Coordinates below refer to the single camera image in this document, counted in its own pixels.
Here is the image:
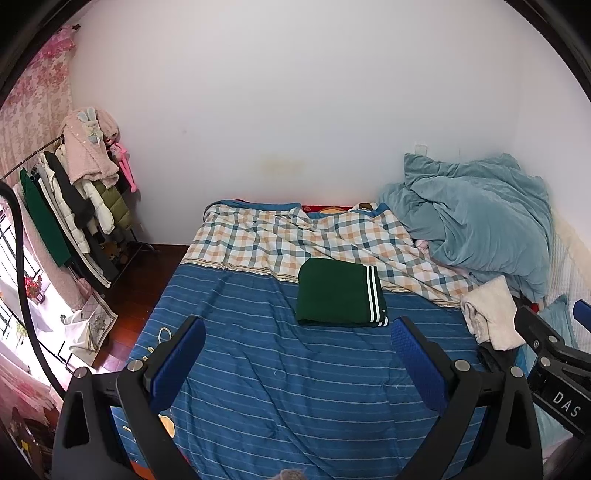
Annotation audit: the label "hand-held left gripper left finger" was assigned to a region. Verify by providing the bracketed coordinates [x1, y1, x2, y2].
[51, 316, 207, 480]

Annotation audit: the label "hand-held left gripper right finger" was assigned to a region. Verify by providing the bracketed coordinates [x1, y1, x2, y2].
[390, 316, 543, 480]

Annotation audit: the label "green garment with white stripes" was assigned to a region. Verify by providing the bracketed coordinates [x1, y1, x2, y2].
[295, 257, 391, 328]

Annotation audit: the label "metal clothes rack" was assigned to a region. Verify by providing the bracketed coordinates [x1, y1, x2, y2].
[0, 134, 160, 291]

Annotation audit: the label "light blue pillow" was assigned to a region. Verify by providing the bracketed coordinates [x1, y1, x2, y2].
[517, 294, 583, 457]

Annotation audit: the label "white fleece cloth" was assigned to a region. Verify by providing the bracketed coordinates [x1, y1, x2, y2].
[460, 276, 528, 350]

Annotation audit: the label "white quilted mattress pad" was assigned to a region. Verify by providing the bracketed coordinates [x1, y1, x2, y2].
[549, 215, 591, 319]

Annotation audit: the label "dark garment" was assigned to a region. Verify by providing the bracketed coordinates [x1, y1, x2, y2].
[475, 340, 520, 376]

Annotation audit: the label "white floral cloth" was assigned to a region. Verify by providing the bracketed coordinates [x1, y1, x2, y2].
[61, 287, 119, 367]

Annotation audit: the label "blue striped quilt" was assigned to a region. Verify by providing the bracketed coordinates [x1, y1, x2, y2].
[111, 198, 522, 480]

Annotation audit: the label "light blue duvet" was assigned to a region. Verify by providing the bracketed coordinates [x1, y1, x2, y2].
[378, 152, 555, 302]

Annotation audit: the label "pink lace cloth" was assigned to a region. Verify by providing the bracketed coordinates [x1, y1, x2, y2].
[0, 354, 64, 418]

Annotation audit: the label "checked blanket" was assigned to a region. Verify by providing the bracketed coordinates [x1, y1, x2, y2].
[178, 200, 483, 309]

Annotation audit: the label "red potted flowers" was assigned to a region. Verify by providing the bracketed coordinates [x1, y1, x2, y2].
[24, 275, 45, 304]

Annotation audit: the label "olive puffer vest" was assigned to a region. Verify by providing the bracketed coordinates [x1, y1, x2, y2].
[95, 179, 134, 230]

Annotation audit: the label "red and yellow pillow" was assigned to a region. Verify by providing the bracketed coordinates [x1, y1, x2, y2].
[301, 203, 377, 217]

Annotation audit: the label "green coat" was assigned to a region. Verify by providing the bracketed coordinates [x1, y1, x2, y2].
[18, 167, 73, 268]

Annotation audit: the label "black jacket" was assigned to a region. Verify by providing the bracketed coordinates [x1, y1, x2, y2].
[46, 150, 118, 289]

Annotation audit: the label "white puffer jacket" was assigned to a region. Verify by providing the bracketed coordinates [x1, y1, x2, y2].
[38, 151, 92, 256]

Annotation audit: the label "pink plush toy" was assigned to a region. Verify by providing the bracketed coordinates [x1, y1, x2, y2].
[107, 137, 139, 195]

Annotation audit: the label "pink fleece jacket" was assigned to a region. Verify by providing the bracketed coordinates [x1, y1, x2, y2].
[61, 107, 122, 189]

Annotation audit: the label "pink floral curtain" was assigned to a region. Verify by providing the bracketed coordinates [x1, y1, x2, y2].
[0, 25, 78, 183]

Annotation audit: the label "black cable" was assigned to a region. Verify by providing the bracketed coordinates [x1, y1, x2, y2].
[0, 180, 70, 409]

